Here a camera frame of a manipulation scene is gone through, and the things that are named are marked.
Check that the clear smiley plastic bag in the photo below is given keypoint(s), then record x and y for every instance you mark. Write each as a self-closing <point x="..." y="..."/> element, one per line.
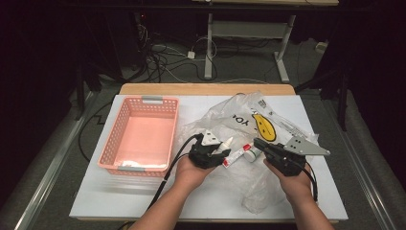
<point x="242" y="188"/>

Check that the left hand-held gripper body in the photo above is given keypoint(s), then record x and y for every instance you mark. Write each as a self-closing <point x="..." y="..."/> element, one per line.
<point x="202" y="156"/>

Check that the white metal desk frame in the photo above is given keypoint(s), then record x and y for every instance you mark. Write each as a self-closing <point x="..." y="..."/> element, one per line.
<point x="209" y="48"/>

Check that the person's left hand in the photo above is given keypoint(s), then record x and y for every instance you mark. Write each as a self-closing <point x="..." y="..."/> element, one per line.
<point x="190" y="177"/>

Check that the metal floor rail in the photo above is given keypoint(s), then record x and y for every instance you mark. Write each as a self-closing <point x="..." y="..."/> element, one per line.
<point x="360" y="175"/>
<point x="54" y="166"/>

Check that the pink plastic basket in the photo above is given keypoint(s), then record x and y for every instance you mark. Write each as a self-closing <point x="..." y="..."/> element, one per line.
<point x="143" y="137"/>

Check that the wooden table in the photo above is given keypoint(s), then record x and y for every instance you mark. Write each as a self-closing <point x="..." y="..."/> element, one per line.
<point x="191" y="89"/>

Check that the red and white ointment tube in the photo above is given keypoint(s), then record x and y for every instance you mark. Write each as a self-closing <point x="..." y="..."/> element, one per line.
<point x="236" y="156"/>

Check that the person's right hand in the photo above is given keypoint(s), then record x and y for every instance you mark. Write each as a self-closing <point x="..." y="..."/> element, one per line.
<point x="295" y="187"/>

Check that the white board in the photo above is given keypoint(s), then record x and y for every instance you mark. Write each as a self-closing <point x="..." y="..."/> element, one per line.
<point x="95" y="198"/>

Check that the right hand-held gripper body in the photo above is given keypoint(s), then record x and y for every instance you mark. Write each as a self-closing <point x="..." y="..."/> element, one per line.
<point x="287" y="163"/>

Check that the small white box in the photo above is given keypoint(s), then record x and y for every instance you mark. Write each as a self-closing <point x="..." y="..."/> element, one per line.
<point x="321" y="47"/>

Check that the black stand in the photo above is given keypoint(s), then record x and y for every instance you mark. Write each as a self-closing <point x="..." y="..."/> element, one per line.
<point x="342" y="102"/>
<point x="80" y="96"/>

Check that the white power adapter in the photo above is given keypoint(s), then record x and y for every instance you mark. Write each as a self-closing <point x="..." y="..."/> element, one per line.
<point x="191" y="55"/>

